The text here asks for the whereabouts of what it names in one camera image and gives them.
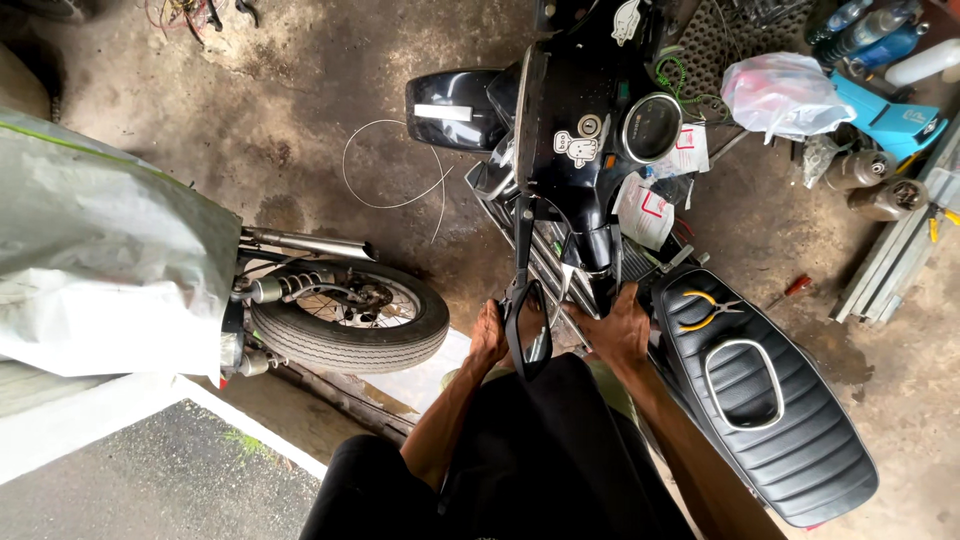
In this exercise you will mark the white cartoon hand sticker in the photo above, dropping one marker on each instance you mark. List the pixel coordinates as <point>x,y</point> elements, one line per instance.
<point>577,148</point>

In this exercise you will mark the weathered wooden plank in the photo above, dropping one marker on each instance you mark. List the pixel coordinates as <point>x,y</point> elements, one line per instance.
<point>352,401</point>

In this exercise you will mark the black scooter mirror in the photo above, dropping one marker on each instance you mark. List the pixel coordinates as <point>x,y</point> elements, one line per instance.
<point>517,337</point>

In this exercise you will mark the white and pink plastic bag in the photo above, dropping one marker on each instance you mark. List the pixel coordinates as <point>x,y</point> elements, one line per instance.
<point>780,94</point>

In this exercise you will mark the blue plastic bottle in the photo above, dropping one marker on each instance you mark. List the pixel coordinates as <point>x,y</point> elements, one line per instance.
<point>892,46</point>

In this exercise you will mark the black ribbed scooter seat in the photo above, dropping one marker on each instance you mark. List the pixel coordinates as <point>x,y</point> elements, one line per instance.
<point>795,442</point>

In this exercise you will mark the round chrome speedometer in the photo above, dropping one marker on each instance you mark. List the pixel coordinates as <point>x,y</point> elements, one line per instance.
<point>651,127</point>

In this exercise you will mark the black scooter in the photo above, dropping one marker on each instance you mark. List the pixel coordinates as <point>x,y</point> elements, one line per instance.
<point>570,97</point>

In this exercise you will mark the white cat sticker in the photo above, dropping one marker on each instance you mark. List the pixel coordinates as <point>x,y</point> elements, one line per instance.
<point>626,21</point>

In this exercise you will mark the blue scooter body panel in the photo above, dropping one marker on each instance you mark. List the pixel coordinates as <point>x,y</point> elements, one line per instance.
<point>889,116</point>

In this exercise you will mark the clear plastic bottle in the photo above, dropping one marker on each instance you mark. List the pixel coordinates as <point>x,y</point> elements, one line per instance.
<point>870,30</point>
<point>840,19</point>

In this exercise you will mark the person's left fingers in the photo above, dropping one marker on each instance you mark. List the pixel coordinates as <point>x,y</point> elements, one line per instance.
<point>491,311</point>

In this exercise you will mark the person's right hand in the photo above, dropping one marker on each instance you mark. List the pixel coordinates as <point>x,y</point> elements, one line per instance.
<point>619,334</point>

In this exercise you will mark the small clear plastic bag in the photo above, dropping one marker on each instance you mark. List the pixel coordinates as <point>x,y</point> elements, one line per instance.
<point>816,159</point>

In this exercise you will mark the stack of aluminium rails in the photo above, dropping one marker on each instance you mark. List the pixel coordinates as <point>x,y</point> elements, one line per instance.
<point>896,255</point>

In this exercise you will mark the white plastic bottle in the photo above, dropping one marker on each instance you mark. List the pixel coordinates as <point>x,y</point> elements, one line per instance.
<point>926,64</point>

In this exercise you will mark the person's black shirt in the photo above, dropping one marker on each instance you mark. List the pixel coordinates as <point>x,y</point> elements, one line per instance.
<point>540,465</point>

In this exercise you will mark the white red-label paper packet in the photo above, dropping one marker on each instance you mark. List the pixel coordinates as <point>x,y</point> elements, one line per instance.
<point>686,150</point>
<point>643,214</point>

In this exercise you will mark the gray motorcycle cover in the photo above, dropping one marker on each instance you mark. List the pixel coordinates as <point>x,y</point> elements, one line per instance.
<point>97,255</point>

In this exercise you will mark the perforated metal grate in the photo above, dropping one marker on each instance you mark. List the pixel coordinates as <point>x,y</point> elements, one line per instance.
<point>720,37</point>

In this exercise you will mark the covered motorcycle with spoked wheel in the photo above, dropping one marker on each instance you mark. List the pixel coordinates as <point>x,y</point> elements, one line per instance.
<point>352,334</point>

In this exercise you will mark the person's left hand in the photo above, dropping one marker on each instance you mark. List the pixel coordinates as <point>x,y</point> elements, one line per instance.
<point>486,337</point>

